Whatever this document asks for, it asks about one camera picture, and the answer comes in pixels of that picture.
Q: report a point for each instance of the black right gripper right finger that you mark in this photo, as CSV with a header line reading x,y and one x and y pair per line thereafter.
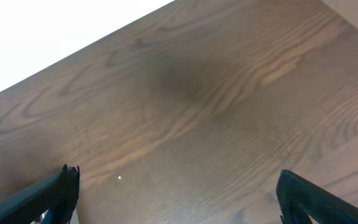
x,y
302,202

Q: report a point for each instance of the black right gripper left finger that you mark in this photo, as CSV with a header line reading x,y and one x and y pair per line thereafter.
x,y
50,201

